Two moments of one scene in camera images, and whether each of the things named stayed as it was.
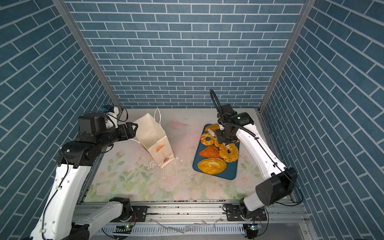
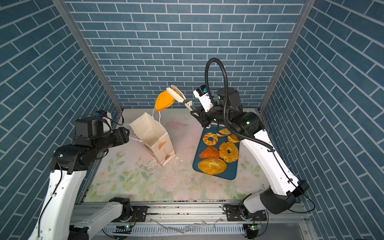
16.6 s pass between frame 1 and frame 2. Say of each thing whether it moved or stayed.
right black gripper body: moved
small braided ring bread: stayed
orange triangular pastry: stayed
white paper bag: stayed
